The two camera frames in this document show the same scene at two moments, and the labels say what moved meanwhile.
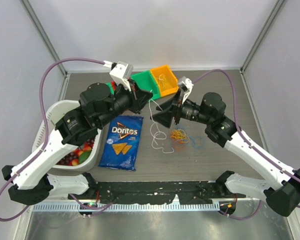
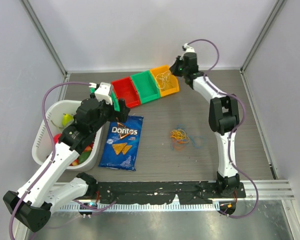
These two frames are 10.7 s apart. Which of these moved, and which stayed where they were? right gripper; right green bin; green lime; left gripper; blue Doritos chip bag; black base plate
Moved: right gripper; left gripper
Stayed: right green bin; blue Doritos chip bag; black base plate; green lime
